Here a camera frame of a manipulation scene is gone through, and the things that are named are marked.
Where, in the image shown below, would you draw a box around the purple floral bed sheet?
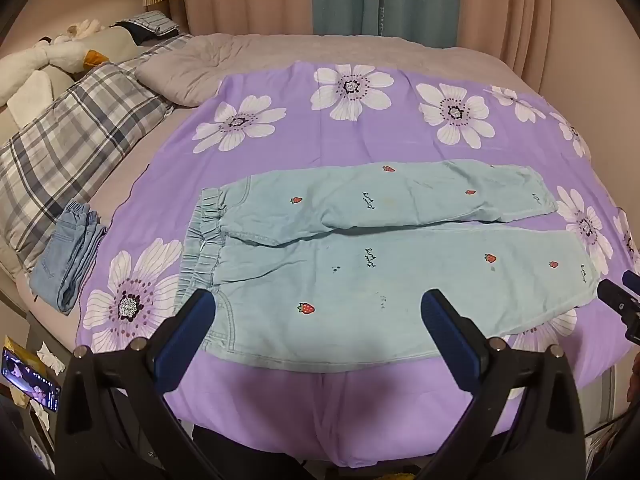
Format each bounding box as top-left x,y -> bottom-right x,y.
77,62 -> 640,466

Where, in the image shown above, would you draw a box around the white crumpled tissue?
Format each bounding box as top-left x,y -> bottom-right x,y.
37,342 -> 66,373

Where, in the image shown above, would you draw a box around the bed with beige sheet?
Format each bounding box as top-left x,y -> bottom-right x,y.
0,34 -> 640,341

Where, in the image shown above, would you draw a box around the light blue strawberry pants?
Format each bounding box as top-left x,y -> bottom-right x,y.
181,159 -> 601,373

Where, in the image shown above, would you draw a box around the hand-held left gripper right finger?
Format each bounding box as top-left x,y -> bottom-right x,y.
415,288 -> 586,480

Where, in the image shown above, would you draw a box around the grey quilted blanket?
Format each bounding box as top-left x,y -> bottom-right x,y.
135,34 -> 546,108

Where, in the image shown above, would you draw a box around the striped folded cloth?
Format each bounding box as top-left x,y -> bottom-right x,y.
110,10 -> 181,43

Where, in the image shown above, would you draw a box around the plaid pillow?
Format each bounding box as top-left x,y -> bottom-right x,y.
0,62 -> 173,273

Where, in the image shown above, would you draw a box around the white plush goose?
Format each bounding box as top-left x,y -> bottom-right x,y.
0,35 -> 110,106

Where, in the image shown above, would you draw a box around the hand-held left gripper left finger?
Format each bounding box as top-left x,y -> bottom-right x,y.
54,288 -> 217,480

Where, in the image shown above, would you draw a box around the folded blue jeans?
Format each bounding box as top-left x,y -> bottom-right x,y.
29,200 -> 108,316

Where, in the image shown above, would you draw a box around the smartphone with lit screen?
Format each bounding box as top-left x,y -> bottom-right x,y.
0,347 -> 63,413

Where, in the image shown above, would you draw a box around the small beige plush toy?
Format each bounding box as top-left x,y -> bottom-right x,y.
52,19 -> 106,41

